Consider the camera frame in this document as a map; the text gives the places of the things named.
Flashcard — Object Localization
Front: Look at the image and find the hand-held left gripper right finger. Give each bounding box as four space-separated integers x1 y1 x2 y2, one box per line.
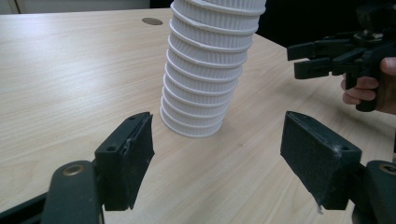
279 110 364 216

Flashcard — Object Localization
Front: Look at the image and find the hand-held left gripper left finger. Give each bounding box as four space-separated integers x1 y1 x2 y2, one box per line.
93 111 156 212

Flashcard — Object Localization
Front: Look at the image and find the stack of white paper cups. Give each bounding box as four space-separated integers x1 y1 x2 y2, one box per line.
159 0 268 139

